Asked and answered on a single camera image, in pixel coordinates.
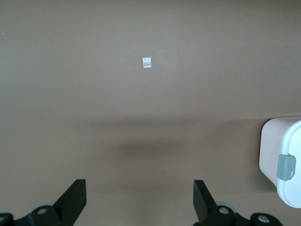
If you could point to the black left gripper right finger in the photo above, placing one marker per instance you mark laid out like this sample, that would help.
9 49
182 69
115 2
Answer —
203 200

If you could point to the pink translucent plastic box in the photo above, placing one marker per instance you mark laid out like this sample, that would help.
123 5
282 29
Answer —
270 150

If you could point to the small clear tape patch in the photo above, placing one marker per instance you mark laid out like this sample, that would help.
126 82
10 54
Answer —
146 62

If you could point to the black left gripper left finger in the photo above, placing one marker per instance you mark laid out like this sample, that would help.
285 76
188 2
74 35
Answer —
70 200

